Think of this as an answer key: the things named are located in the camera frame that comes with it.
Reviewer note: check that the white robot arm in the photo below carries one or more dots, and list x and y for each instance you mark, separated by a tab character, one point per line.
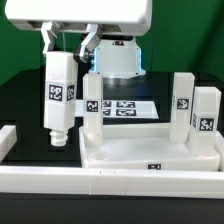
116	56

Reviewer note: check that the white U-shaped fence frame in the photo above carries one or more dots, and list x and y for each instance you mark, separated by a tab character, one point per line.
105	181

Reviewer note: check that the white desk top tray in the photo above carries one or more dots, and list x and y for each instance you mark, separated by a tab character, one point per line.
145	147

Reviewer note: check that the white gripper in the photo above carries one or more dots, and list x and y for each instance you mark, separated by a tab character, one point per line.
114	17

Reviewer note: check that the fiducial marker sheet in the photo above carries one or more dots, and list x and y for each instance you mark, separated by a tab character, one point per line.
129	109

